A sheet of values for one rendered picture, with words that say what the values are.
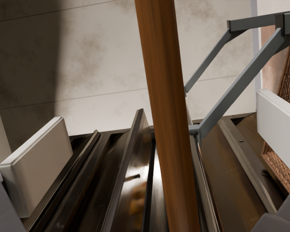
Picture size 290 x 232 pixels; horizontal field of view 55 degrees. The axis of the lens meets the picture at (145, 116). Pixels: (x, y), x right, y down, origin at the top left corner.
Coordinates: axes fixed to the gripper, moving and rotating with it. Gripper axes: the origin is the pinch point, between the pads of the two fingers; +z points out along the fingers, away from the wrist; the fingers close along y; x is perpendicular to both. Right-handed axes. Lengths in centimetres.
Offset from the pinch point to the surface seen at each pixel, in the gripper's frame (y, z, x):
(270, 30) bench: 62, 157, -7
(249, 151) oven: 33, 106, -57
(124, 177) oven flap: -19, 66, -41
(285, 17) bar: 25, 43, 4
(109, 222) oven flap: -20, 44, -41
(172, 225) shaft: -0.5, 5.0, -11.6
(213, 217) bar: 4.2, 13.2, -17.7
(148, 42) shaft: -0.1, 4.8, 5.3
